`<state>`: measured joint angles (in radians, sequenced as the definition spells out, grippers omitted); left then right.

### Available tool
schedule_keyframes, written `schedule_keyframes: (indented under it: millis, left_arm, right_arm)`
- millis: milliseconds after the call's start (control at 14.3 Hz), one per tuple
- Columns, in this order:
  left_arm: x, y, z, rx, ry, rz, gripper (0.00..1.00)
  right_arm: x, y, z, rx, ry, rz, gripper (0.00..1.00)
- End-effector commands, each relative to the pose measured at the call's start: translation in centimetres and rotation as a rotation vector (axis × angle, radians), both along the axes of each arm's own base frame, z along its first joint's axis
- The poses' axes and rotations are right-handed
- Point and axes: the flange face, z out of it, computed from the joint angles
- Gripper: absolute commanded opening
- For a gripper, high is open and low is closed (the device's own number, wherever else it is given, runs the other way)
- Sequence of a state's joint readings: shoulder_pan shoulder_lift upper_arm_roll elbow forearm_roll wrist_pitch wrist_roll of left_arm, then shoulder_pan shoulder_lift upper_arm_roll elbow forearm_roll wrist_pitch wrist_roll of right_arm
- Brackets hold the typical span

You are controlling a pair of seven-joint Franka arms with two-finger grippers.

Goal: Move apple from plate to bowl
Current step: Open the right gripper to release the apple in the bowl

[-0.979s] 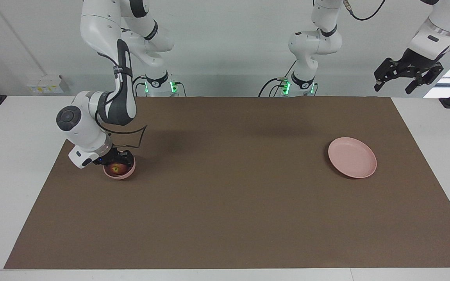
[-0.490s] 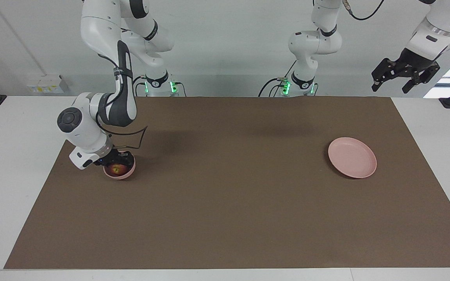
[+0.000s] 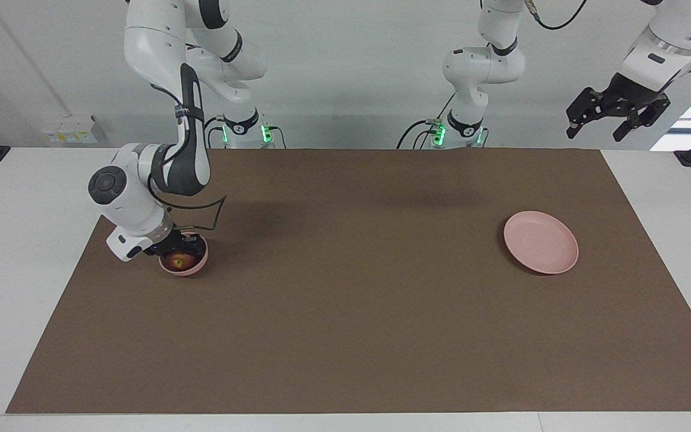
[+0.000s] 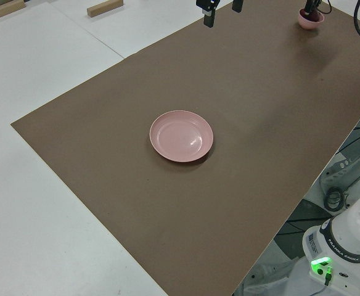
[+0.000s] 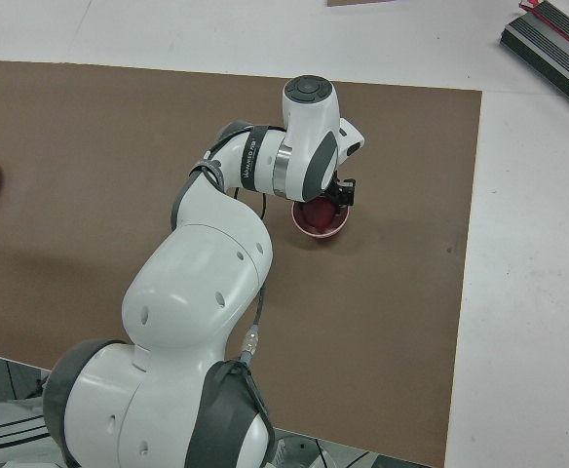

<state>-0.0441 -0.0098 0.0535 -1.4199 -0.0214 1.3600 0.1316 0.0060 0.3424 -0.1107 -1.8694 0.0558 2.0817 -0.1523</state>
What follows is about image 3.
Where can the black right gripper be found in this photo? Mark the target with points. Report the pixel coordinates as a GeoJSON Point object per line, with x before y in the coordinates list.
{"type": "Point", "coordinates": [168, 243]}

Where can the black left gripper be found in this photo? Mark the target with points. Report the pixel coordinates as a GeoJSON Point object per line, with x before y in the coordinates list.
{"type": "Point", "coordinates": [633, 90]}

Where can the red apple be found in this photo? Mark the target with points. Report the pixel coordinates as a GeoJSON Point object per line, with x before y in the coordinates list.
{"type": "Point", "coordinates": [182, 260]}

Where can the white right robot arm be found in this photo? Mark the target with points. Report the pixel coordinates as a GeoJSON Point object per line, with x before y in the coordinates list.
{"type": "Point", "coordinates": [153, 42]}

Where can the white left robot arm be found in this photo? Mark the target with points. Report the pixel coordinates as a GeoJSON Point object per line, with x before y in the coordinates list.
{"type": "Point", "coordinates": [477, 66]}

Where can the pink bowl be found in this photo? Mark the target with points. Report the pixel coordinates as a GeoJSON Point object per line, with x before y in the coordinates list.
{"type": "Point", "coordinates": [186, 271]}

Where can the pink plate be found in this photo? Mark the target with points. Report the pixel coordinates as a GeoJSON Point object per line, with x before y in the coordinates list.
{"type": "Point", "coordinates": [540, 243]}

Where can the brown table mat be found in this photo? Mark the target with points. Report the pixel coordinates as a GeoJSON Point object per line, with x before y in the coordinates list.
{"type": "Point", "coordinates": [345, 312]}

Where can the white wall socket box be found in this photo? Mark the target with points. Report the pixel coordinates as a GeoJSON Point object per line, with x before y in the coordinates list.
{"type": "Point", "coordinates": [72, 129]}

